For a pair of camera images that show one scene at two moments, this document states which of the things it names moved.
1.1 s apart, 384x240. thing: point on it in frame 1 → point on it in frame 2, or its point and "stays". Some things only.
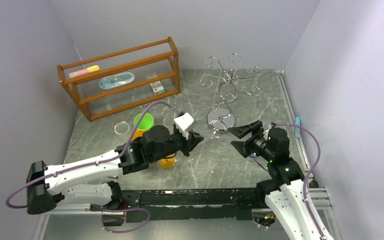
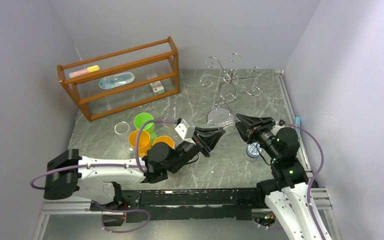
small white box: (157, 87) stays
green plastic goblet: (146, 123) stays
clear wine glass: (168, 121) → (223, 117)
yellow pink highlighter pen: (89, 69) stays
